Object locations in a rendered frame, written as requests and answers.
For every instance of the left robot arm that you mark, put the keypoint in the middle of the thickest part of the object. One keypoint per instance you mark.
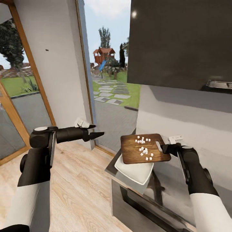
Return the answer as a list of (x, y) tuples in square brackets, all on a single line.
[(30, 210)]

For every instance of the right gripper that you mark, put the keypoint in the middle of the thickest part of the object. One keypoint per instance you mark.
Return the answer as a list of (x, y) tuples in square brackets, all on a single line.
[(168, 148)]

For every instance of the fixed window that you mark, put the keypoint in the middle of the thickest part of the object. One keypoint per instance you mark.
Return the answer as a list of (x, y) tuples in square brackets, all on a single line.
[(114, 104)]

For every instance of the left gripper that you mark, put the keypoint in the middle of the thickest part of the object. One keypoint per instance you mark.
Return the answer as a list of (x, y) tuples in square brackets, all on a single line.
[(82, 133)]

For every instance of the dishwasher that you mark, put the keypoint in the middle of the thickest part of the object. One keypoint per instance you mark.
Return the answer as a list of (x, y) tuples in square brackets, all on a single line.
[(139, 215)]

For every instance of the cutting board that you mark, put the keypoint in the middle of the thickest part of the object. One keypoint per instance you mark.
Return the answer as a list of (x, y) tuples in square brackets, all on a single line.
[(132, 155)]

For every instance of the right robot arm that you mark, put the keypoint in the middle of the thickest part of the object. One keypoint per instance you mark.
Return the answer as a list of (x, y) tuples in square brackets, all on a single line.
[(210, 214)]

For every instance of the bowl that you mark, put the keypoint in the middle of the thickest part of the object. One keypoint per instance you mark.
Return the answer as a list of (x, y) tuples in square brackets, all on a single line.
[(138, 173)]

